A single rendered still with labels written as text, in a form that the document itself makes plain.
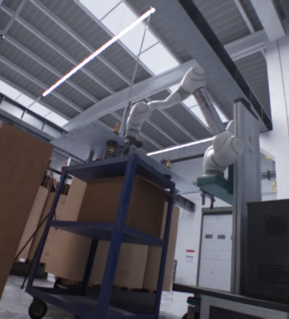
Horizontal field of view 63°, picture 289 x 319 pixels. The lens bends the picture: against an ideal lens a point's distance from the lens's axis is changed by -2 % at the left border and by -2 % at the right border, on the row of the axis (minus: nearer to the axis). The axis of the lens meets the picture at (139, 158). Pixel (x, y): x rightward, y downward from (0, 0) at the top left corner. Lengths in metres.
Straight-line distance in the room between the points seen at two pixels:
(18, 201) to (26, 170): 0.17
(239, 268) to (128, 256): 0.97
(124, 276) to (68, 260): 0.53
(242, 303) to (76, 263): 1.13
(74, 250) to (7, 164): 0.89
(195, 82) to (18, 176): 1.31
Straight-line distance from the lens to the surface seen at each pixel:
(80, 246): 1.95
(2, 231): 1.35
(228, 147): 1.64
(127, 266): 2.23
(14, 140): 1.41
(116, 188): 1.35
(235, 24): 11.82
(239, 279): 1.67
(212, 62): 5.92
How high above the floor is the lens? 0.36
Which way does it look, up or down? 25 degrees up
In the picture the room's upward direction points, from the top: 11 degrees clockwise
